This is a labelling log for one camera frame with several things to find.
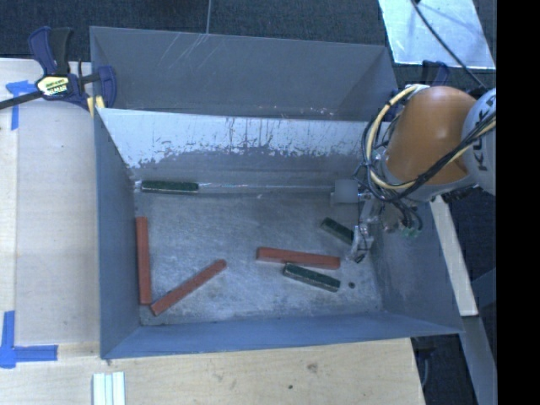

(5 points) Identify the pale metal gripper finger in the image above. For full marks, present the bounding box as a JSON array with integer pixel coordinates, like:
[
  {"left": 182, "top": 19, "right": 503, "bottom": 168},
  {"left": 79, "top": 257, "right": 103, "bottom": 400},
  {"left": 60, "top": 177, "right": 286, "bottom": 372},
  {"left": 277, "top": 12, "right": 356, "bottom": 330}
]
[
  {"left": 356, "top": 235, "right": 375, "bottom": 265},
  {"left": 349, "top": 224, "right": 365, "bottom": 262}
]

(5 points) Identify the dark green flat block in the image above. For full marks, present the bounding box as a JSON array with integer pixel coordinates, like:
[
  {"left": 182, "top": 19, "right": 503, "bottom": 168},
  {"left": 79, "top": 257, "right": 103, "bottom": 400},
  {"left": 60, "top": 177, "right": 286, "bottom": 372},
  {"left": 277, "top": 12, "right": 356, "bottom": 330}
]
[
  {"left": 140, "top": 179, "right": 200, "bottom": 195},
  {"left": 282, "top": 262, "right": 342, "bottom": 294},
  {"left": 319, "top": 217, "right": 356, "bottom": 246}
]

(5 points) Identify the pale grey square block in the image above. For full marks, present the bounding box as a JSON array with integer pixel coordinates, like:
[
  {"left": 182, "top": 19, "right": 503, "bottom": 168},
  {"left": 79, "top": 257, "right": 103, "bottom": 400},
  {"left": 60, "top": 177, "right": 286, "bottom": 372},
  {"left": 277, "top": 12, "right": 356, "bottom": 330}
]
[{"left": 330, "top": 178, "right": 360, "bottom": 206}]

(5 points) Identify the red-brown flat block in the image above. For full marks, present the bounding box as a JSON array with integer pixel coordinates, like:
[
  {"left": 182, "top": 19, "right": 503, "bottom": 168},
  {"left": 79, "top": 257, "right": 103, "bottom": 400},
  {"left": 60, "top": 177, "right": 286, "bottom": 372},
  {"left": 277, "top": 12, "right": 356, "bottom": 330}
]
[
  {"left": 149, "top": 258, "right": 229, "bottom": 317},
  {"left": 134, "top": 216, "right": 153, "bottom": 306},
  {"left": 255, "top": 246, "right": 342, "bottom": 271}
]

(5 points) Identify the grey metal bin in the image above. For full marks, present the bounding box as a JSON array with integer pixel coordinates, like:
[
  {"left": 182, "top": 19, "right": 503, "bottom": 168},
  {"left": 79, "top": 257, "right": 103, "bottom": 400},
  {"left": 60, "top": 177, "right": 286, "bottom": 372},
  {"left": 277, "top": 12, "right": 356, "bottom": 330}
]
[{"left": 88, "top": 25, "right": 466, "bottom": 360}]

